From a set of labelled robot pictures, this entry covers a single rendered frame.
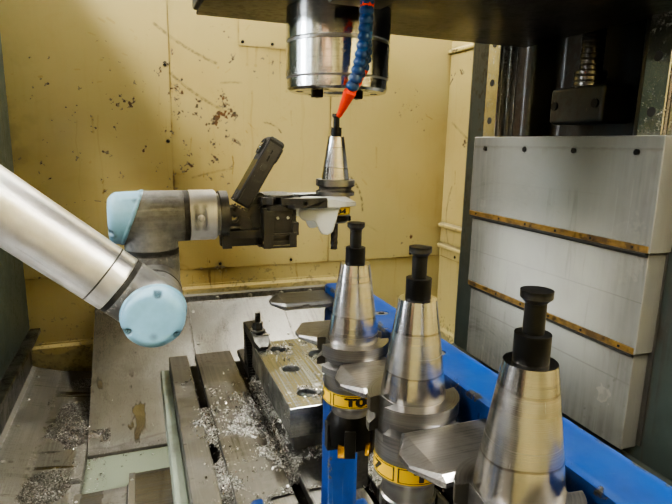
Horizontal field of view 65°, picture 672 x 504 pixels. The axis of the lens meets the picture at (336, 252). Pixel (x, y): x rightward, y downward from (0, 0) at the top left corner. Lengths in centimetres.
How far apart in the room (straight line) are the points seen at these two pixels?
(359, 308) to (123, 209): 43
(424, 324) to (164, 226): 51
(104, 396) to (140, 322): 98
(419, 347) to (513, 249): 83
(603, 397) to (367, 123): 128
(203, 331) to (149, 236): 103
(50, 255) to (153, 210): 17
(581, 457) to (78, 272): 54
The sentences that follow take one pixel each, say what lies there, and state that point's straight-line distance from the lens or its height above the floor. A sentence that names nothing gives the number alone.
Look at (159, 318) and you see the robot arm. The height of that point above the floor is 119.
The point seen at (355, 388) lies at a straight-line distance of 41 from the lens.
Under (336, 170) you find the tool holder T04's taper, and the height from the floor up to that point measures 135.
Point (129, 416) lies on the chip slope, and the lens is 158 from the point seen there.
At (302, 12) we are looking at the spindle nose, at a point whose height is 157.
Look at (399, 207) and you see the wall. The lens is 206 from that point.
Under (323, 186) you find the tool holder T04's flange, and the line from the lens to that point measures 84.
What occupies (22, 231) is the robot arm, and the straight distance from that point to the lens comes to 67.
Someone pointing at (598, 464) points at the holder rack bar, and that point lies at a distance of 34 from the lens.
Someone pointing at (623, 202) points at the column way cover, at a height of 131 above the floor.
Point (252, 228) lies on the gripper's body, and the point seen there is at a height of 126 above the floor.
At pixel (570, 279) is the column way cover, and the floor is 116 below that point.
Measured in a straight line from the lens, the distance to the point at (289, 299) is 62.
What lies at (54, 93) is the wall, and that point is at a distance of 183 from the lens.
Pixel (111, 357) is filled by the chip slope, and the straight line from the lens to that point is 173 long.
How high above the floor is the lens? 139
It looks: 11 degrees down
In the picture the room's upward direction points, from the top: 1 degrees clockwise
